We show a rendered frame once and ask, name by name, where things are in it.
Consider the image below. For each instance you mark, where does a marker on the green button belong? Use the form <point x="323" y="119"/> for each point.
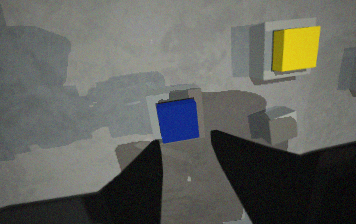
<point x="353" y="78"/>

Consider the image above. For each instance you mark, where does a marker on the yellow button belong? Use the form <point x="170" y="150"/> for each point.
<point x="281" y="48"/>

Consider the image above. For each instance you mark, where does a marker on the blue button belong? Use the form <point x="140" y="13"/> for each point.
<point x="176" y="113"/>

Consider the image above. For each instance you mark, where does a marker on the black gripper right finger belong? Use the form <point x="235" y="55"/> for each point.
<point x="277" y="186"/>

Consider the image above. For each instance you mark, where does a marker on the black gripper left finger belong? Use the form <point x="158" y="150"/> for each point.
<point x="134" y="196"/>

